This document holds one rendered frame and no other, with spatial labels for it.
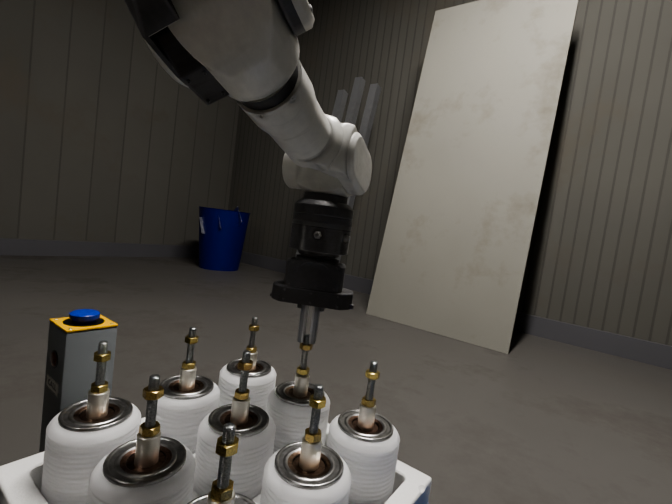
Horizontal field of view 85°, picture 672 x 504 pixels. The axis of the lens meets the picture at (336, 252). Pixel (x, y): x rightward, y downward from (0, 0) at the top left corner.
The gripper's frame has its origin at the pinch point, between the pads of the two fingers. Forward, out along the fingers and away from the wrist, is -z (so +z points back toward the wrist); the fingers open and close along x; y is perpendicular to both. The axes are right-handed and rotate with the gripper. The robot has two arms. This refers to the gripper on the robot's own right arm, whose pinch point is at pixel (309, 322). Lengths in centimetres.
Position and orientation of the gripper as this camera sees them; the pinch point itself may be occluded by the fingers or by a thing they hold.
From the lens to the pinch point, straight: 57.1
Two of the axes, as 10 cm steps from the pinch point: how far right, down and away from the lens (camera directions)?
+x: -9.9, -1.4, 0.5
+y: -0.6, 0.6, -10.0
